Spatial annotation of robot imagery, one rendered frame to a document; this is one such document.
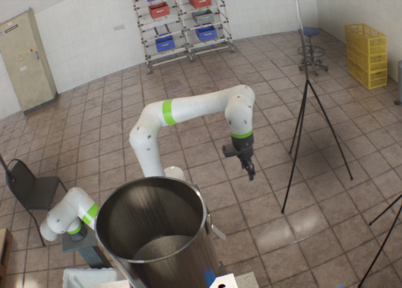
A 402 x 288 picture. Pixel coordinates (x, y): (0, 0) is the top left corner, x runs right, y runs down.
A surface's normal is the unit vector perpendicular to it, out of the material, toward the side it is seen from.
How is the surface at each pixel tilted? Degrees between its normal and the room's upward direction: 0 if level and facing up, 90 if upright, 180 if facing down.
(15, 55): 90
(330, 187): 0
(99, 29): 90
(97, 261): 90
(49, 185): 0
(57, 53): 90
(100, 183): 0
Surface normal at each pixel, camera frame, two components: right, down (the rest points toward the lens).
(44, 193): -0.18, -0.79
